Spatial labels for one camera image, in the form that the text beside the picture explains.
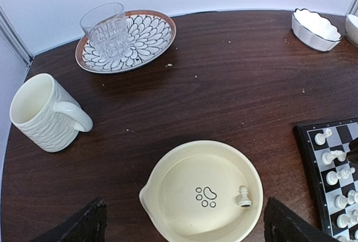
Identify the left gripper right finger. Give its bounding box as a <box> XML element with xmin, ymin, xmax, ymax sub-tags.
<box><xmin>263</xmin><ymin>197</ymin><xmax>337</xmax><ymax>242</ymax></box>

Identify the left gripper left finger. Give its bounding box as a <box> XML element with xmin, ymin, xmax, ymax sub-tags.
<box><xmin>32</xmin><ymin>197</ymin><xmax>107</xmax><ymax>241</ymax></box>

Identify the white chess pawn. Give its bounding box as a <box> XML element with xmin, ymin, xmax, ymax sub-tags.
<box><xmin>238</xmin><ymin>186</ymin><xmax>252</xmax><ymax>207</ymax></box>

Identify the cream cat-ear bowl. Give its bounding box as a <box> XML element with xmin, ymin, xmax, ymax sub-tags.
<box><xmin>139</xmin><ymin>140</ymin><xmax>263</xmax><ymax>241</ymax></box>

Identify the white chess bishop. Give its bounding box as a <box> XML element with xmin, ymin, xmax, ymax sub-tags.
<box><xmin>326</xmin><ymin>167</ymin><xmax>356</xmax><ymax>186</ymax></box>

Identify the white chess rook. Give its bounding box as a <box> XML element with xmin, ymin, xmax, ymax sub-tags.
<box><xmin>314</xmin><ymin>128</ymin><xmax>332</xmax><ymax>146</ymax></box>

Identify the black white chessboard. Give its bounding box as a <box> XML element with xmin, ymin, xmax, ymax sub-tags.
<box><xmin>293</xmin><ymin>118</ymin><xmax>357</xmax><ymax>241</ymax></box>

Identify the cream ribbed mug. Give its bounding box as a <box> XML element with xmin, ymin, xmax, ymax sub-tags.
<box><xmin>10</xmin><ymin>73</ymin><xmax>93</xmax><ymax>153</ymax></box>

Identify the white scalloped dish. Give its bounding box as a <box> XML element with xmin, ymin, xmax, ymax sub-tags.
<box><xmin>291</xmin><ymin>8</ymin><xmax>342</xmax><ymax>52</ymax></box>

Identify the patterned ceramic plate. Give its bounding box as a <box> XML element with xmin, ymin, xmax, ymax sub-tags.
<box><xmin>74</xmin><ymin>8</ymin><xmax>177</xmax><ymax>74</ymax></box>

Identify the clear drinking glass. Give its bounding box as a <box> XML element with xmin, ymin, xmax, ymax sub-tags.
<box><xmin>79</xmin><ymin>2</ymin><xmax>129</xmax><ymax>60</ymax></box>

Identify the small cream bowl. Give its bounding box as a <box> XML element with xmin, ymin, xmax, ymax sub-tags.
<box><xmin>345</xmin><ymin>14</ymin><xmax>358</xmax><ymax>46</ymax></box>

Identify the left aluminium frame post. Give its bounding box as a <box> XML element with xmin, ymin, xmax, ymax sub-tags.
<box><xmin>0</xmin><ymin>7</ymin><xmax>34</xmax><ymax>70</ymax></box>

